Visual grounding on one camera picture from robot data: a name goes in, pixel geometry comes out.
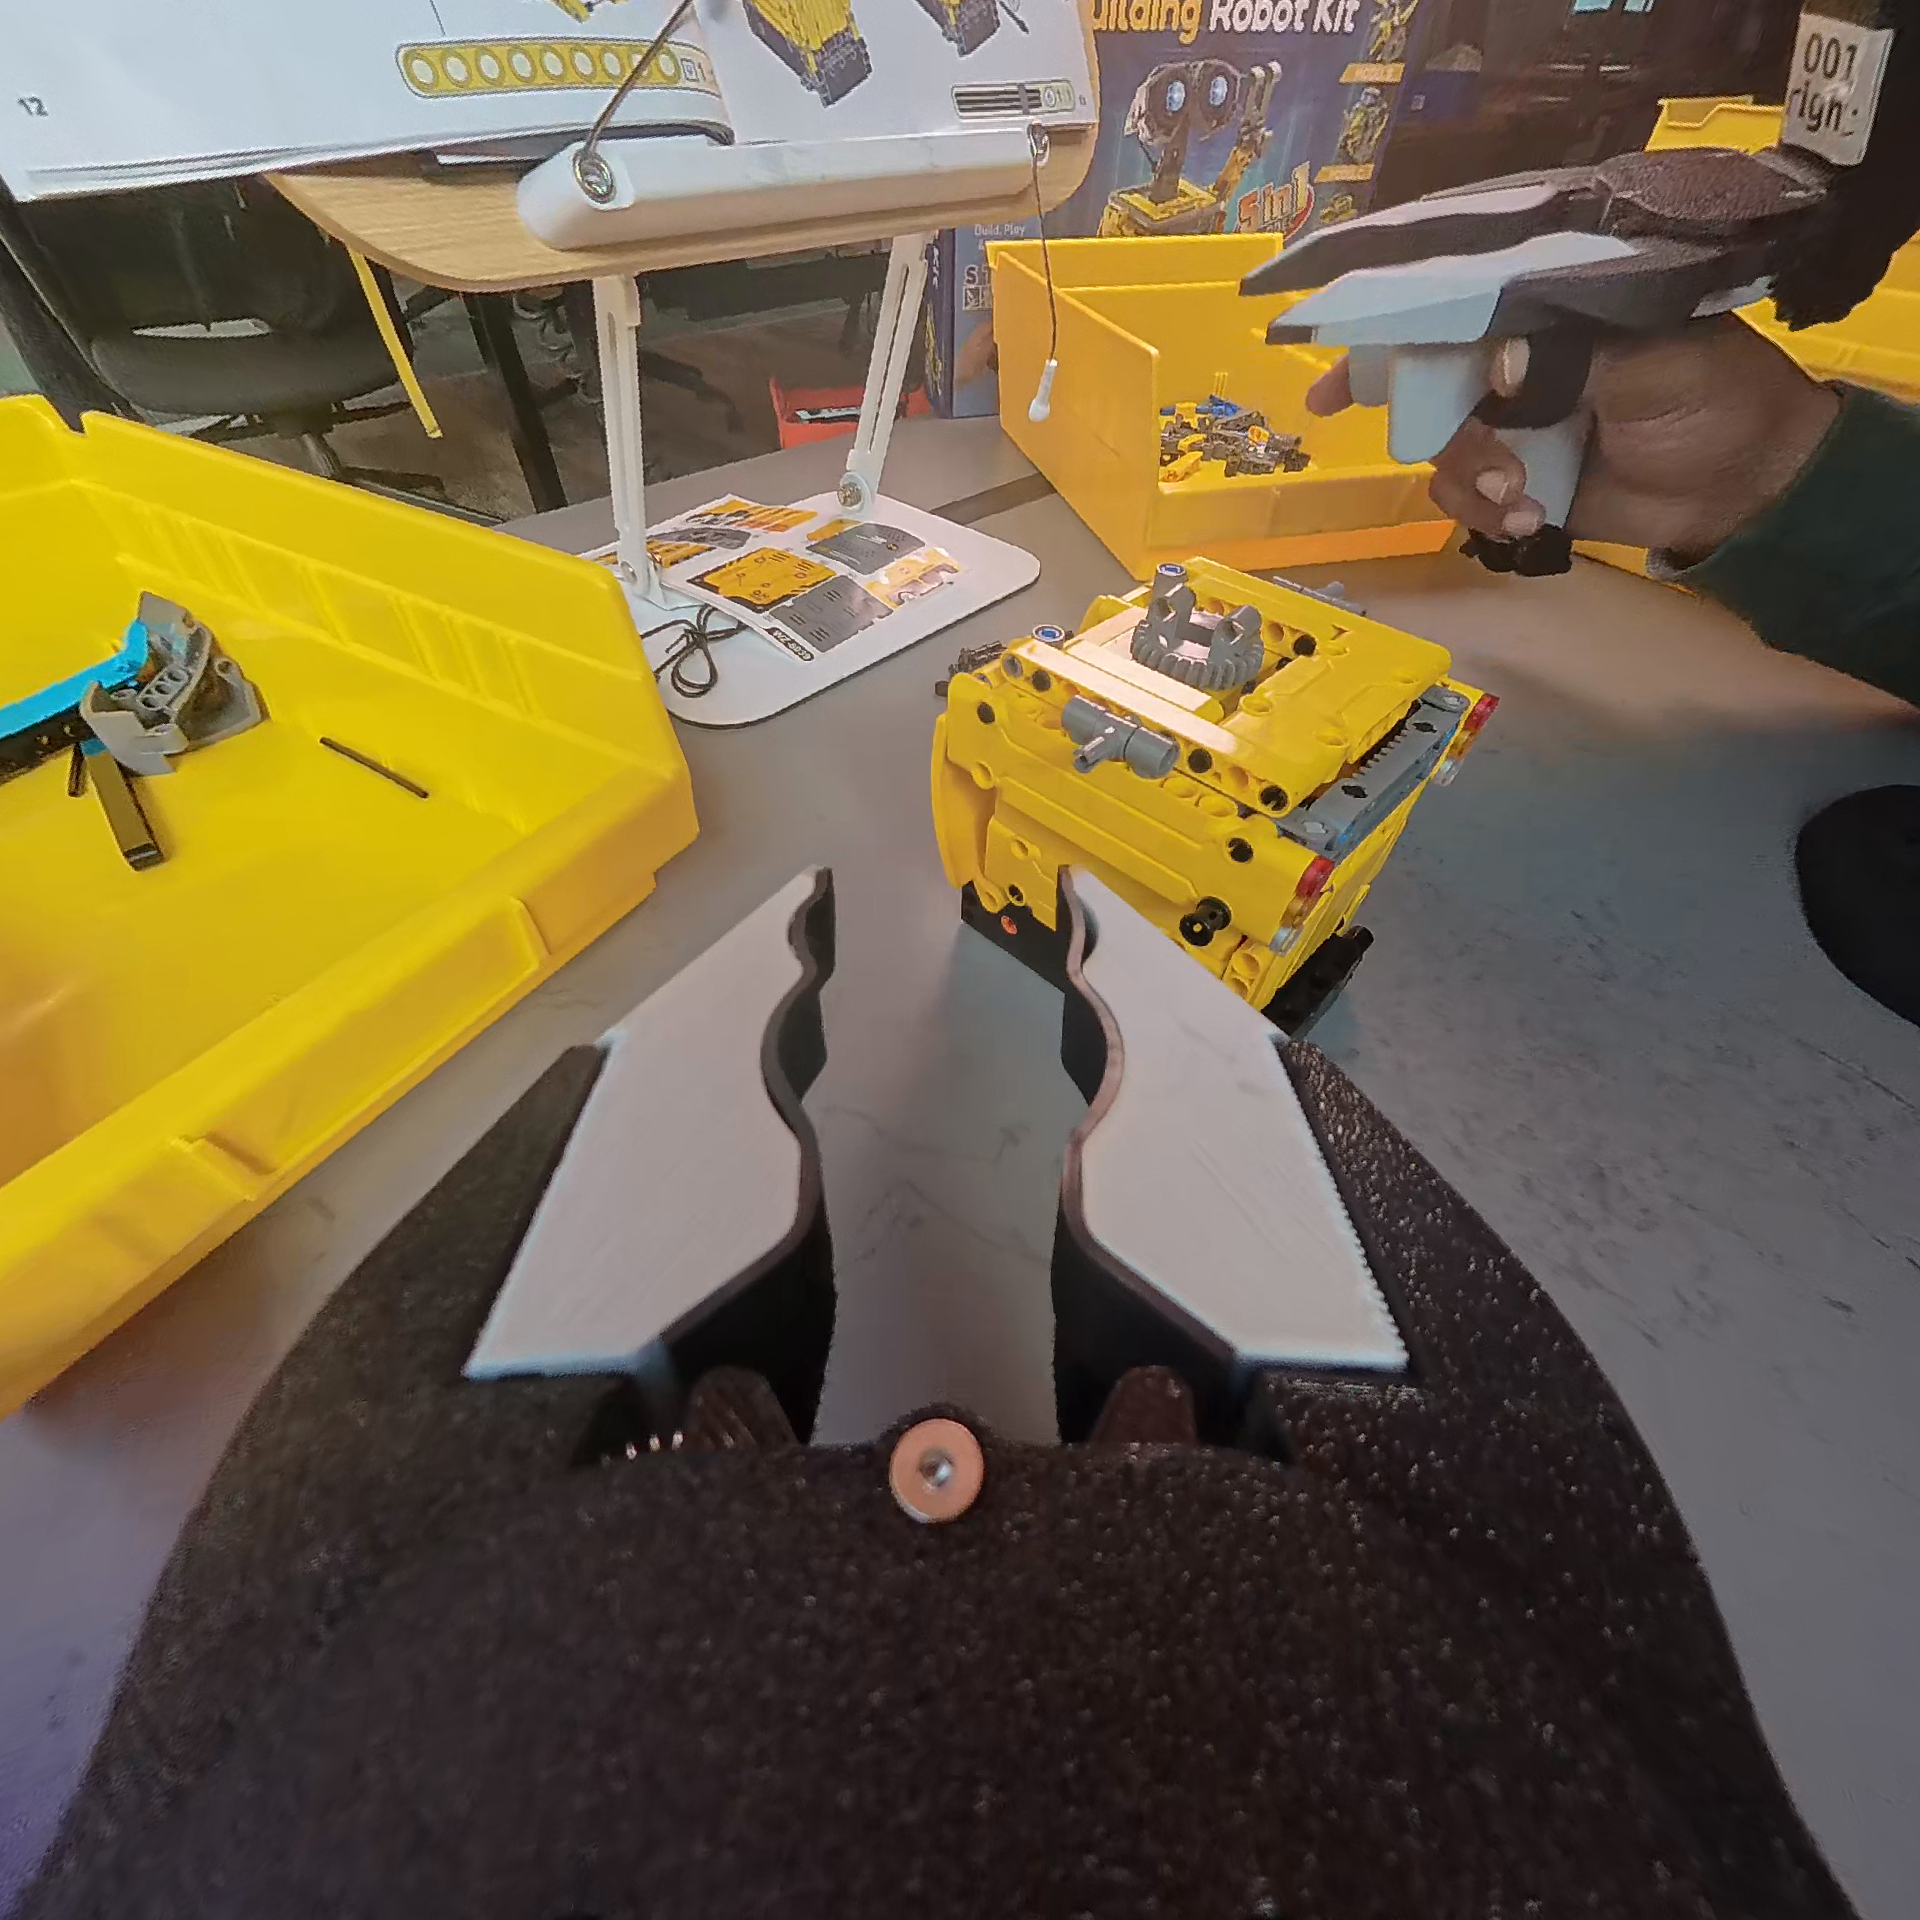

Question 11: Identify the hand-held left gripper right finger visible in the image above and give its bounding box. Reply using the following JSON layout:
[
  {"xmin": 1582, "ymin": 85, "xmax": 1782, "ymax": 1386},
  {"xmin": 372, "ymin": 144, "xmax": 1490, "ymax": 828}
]
[{"xmin": 1050, "ymin": 869, "xmax": 1416, "ymax": 1448}]

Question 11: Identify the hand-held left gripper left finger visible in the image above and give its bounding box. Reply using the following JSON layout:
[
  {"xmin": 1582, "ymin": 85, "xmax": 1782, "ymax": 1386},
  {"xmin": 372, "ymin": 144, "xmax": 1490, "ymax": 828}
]
[{"xmin": 462, "ymin": 869, "xmax": 839, "ymax": 1448}]

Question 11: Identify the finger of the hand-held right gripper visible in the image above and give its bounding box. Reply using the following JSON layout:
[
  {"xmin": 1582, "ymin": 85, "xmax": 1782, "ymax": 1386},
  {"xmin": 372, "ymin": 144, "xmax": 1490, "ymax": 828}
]
[
  {"xmin": 1263, "ymin": 255, "xmax": 1534, "ymax": 350},
  {"xmin": 1237, "ymin": 171, "xmax": 1619, "ymax": 299}
]

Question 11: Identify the yellow plastic bin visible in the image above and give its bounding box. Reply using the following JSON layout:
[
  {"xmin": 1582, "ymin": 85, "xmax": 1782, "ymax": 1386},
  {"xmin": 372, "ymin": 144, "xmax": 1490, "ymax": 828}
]
[
  {"xmin": 0, "ymin": 395, "xmax": 703, "ymax": 1422},
  {"xmin": 984, "ymin": 231, "xmax": 1462, "ymax": 580}
]

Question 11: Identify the yellow black lego truck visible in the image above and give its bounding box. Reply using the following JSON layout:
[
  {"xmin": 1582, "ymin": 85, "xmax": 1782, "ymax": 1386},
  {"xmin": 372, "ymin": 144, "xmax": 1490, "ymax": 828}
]
[{"xmin": 932, "ymin": 553, "xmax": 1503, "ymax": 1038}]

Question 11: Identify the yellow lego beam assembly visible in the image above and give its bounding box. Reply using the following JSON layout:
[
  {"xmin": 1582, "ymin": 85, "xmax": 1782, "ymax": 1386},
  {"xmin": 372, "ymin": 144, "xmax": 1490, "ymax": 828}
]
[{"xmin": 967, "ymin": 660, "xmax": 1310, "ymax": 846}]

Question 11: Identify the lego instruction booklet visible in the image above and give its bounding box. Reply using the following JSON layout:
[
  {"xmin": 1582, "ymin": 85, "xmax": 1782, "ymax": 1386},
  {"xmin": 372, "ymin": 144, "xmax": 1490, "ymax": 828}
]
[{"xmin": 0, "ymin": 0, "xmax": 1100, "ymax": 201}]

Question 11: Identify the person's right forearm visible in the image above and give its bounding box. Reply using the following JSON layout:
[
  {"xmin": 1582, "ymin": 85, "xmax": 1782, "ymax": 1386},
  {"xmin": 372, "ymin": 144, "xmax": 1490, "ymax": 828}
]
[{"xmin": 1642, "ymin": 383, "xmax": 1920, "ymax": 706}]

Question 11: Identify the dark lego pieces heap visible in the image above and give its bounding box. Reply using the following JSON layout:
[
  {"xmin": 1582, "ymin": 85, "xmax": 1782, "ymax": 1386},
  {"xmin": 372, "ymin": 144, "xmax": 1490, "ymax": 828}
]
[{"xmin": 1153, "ymin": 391, "xmax": 1317, "ymax": 490}]

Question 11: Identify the black lego axle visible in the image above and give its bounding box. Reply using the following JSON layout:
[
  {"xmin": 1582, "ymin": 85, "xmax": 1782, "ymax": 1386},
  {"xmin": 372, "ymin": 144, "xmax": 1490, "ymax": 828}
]
[{"xmin": 317, "ymin": 730, "xmax": 431, "ymax": 803}]

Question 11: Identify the printed lego leaflet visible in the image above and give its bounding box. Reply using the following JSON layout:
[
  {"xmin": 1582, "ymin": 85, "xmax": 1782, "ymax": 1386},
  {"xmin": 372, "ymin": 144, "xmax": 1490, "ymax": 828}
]
[{"xmin": 588, "ymin": 490, "xmax": 967, "ymax": 660}]

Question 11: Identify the small blue black lego piece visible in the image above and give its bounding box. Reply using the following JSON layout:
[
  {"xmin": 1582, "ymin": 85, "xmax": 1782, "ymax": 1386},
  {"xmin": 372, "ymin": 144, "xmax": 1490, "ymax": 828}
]
[{"xmin": 0, "ymin": 589, "xmax": 267, "ymax": 791}]

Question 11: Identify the person's right hand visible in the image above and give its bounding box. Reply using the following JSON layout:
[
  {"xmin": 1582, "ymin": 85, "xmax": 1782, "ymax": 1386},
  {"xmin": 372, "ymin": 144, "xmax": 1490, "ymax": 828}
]
[{"xmin": 1309, "ymin": 313, "xmax": 1842, "ymax": 572}]

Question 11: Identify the nested yellow bins stack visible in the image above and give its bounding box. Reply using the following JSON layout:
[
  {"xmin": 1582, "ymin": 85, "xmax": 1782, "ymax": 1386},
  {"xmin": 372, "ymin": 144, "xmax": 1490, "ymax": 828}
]
[{"xmin": 1576, "ymin": 94, "xmax": 1920, "ymax": 600}]

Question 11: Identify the blue toy kit box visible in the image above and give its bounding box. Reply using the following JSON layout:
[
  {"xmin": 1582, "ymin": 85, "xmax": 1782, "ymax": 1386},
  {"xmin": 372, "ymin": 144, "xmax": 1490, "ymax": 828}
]
[{"xmin": 917, "ymin": 0, "xmax": 1443, "ymax": 424}]

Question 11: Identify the white stand leg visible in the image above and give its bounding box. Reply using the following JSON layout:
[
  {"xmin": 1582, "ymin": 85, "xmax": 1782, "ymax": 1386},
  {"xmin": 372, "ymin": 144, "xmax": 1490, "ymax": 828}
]
[{"xmin": 835, "ymin": 237, "xmax": 933, "ymax": 511}]

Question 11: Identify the white board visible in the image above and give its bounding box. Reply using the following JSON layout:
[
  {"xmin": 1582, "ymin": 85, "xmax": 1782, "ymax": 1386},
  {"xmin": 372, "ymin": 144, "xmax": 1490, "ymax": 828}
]
[{"xmin": 501, "ymin": 487, "xmax": 1042, "ymax": 730}]

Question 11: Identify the orange plastic crate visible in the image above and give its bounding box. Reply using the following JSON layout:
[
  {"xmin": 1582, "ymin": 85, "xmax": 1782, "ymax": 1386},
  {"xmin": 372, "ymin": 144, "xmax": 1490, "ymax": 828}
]
[{"xmin": 768, "ymin": 373, "xmax": 943, "ymax": 453}]

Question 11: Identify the black padded wrist rest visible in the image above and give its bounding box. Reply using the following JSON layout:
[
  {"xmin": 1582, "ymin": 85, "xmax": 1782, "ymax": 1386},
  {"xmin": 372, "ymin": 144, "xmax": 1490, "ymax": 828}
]
[{"xmin": 1793, "ymin": 784, "xmax": 1920, "ymax": 1030}]

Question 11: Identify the metal page holder clip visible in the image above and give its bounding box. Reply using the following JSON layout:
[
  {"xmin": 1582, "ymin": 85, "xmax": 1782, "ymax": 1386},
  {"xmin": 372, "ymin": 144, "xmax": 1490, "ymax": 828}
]
[{"xmin": 574, "ymin": 0, "xmax": 706, "ymax": 203}]

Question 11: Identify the black office chair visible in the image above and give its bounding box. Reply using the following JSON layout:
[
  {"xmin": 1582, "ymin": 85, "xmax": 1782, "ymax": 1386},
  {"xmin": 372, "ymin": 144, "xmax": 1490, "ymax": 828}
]
[{"xmin": 83, "ymin": 192, "xmax": 438, "ymax": 487}]

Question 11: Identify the black cable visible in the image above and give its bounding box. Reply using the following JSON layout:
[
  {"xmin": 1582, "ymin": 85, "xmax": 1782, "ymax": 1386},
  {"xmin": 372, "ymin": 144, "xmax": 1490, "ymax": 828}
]
[{"xmin": 636, "ymin": 602, "xmax": 748, "ymax": 705}]

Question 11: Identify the yellow strap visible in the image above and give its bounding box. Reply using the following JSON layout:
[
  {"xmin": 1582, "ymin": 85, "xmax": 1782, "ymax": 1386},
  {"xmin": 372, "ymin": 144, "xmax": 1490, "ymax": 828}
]
[{"xmin": 342, "ymin": 246, "xmax": 444, "ymax": 445}]

